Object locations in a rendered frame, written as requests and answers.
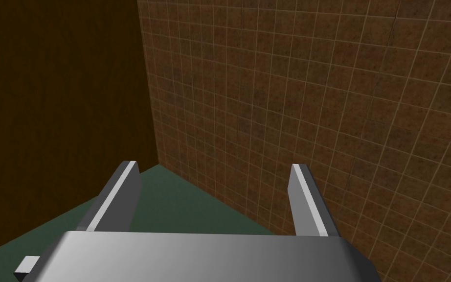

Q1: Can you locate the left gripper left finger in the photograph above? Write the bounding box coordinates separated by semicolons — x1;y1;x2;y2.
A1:
76;160;142;233

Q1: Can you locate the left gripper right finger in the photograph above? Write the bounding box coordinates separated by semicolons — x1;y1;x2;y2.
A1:
287;164;341;237

